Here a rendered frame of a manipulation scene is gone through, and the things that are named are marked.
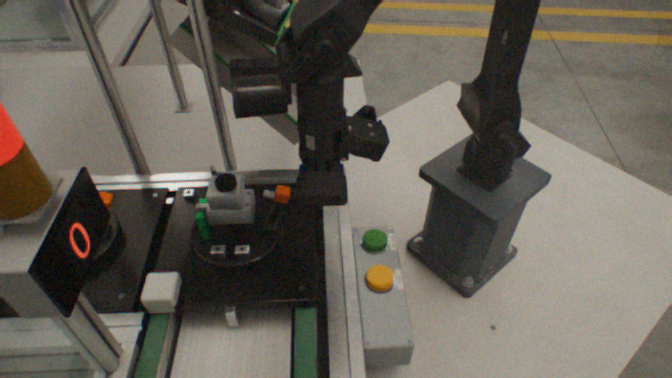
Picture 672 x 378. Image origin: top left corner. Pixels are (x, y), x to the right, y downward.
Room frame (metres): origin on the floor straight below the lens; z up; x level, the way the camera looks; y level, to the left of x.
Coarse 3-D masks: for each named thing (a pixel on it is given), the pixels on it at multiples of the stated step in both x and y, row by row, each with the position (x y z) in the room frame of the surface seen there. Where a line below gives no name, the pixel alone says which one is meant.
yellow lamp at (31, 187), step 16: (16, 160) 0.25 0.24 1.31; (32, 160) 0.27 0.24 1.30; (0, 176) 0.24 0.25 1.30; (16, 176) 0.25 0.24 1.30; (32, 176) 0.26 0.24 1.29; (0, 192) 0.24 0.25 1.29; (16, 192) 0.24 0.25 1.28; (32, 192) 0.25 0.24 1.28; (48, 192) 0.26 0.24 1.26; (0, 208) 0.23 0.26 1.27; (16, 208) 0.24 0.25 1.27; (32, 208) 0.24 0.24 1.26
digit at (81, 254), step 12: (72, 204) 0.28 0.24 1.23; (72, 216) 0.27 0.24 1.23; (84, 216) 0.28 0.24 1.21; (60, 228) 0.25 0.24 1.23; (72, 228) 0.26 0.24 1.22; (84, 228) 0.27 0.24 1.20; (60, 240) 0.24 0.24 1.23; (72, 240) 0.25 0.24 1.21; (84, 240) 0.27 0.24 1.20; (96, 240) 0.28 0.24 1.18; (72, 252) 0.25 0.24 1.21; (84, 252) 0.26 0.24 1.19; (72, 264) 0.24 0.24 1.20; (84, 264) 0.25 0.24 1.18
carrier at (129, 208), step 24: (120, 192) 0.55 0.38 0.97; (144, 192) 0.55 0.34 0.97; (168, 192) 0.56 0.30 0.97; (120, 216) 0.50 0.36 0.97; (144, 216) 0.50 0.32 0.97; (120, 240) 0.45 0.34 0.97; (144, 240) 0.45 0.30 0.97; (96, 264) 0.40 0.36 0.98; (120, 264) 0.40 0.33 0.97; (144, 264) 0.40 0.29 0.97; (96, 288) 0.36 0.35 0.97; (120, 288) 0.36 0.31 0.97; (96, 312) 0.33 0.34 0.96; (120, 312) 0.33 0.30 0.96
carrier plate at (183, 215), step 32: (256, 192) 0.55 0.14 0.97; (192, 224) 0.48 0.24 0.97; (288, 224) 0.48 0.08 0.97; (160, 256) 0.42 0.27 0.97; (192, 256) 0.42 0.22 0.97; (288, 256) 0.42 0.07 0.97; (192, 288) 0.36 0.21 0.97; (224, 288) 0.36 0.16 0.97; (256, 288) 0.36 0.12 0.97; (288, 288) 0.36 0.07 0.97
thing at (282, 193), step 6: (282, 186) 0.47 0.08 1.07; (264, 192) 0.46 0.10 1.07; (270, 192) 0.46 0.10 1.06; (276, 192) 0.45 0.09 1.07; (282, 192) 0.45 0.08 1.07; (288, 192) 0.46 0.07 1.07; (270, 198) 0.45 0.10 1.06; (276, 198) 0.45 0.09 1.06; (282, 198) 0.45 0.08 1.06; (288, 198) 0.45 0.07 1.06; (276, 204) 0.45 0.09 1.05; (282, 204) 0.45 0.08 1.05; (270, 210) 0.46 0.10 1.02; (276, 210) 0.45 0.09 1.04; (270, 216) 0.45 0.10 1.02; (276, 216) 0.45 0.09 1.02; (270, 222) 0.45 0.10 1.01
